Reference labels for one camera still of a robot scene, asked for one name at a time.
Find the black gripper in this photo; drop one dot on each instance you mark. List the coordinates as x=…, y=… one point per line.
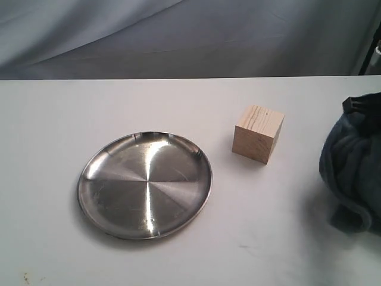
x=365, y=110

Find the blue fleece towel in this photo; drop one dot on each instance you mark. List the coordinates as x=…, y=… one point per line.
x=350, y=167

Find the light wooden cube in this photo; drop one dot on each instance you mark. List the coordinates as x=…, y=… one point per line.
x=257, y=132

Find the black stand pole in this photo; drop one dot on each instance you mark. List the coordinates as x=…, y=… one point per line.
x=369, y=54

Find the round stainless steel plate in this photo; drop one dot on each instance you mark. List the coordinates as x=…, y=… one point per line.
x=145, y=185

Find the grey backdrop cloth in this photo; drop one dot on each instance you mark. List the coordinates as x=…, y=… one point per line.
x=184, y=39

